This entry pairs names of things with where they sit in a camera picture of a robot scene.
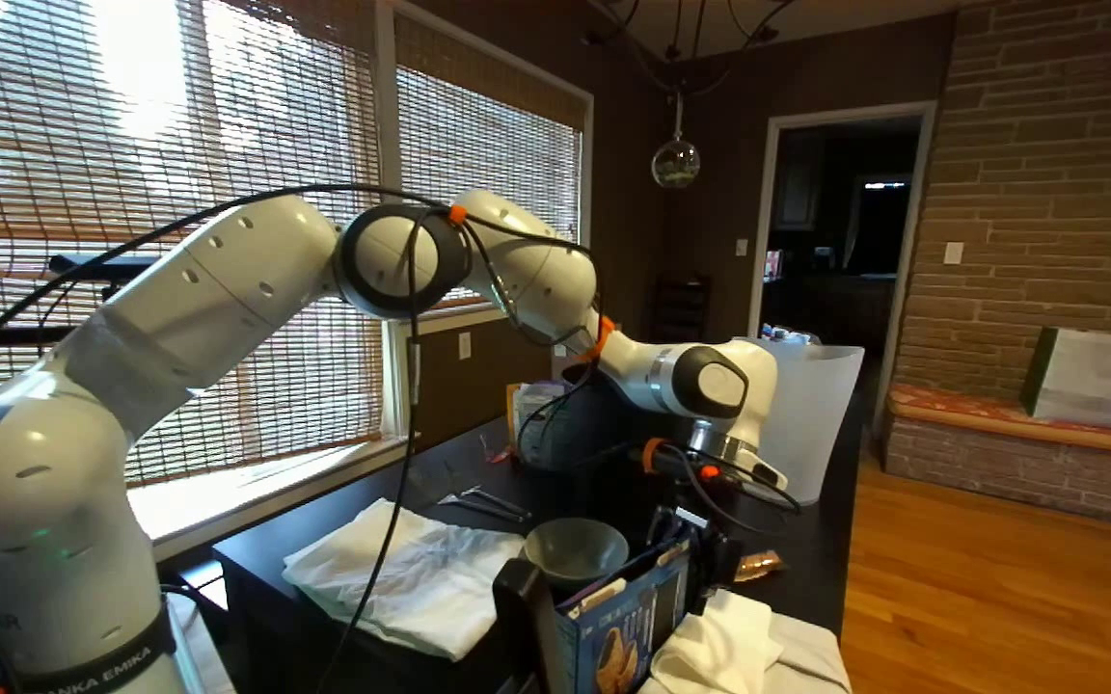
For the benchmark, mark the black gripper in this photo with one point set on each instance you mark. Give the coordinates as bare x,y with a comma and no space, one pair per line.
715,483

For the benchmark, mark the blue snack box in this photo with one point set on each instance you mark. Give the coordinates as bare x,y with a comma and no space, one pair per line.
619,628

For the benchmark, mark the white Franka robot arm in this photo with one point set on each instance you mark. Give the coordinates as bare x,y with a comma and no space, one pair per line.
194,295

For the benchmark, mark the brown wrapped snack bar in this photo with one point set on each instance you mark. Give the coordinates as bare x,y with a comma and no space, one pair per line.
761,569

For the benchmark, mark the grey ceramic bowl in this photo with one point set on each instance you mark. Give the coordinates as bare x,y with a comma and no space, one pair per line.
577,549

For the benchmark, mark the small white napkin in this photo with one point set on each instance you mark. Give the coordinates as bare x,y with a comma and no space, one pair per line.
736,641

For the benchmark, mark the translucent white plastic bin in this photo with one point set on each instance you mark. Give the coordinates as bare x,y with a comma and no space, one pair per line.
824,424

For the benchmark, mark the dark wooden chair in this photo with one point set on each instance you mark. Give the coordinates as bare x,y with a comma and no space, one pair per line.
518,639

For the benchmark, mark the metal serving tongs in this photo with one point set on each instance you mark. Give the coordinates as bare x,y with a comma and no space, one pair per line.
485,505

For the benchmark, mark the dark wooden rack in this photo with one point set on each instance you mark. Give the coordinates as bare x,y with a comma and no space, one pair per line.
679,310

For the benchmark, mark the large folded white cloth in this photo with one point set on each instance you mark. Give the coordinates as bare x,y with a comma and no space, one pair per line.
401,579

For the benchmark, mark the brick hearth ledge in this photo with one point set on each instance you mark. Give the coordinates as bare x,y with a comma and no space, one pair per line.
1031,447

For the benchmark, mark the hanging glass ball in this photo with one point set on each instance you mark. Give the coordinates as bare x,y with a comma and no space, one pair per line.
678,162

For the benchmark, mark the white paper bag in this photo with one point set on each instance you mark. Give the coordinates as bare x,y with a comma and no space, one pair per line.
1099,371

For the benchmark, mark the narrow bamboo window blind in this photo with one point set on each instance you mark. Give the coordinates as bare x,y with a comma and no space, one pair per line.
490,141

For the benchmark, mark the black chandelier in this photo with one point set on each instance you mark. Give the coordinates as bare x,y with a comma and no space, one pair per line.
693,32

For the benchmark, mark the wide bamboo window blind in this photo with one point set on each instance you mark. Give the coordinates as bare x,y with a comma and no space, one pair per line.
39,141

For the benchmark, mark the white wall outlet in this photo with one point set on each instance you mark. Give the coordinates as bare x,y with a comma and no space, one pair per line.
464,343

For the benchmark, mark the white door frame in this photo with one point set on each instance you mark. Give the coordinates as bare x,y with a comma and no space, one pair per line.
756,232

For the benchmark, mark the white light switch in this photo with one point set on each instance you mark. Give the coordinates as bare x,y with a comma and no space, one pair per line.
955,250

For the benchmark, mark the black camera on tripod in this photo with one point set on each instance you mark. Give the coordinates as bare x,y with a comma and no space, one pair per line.
95,265

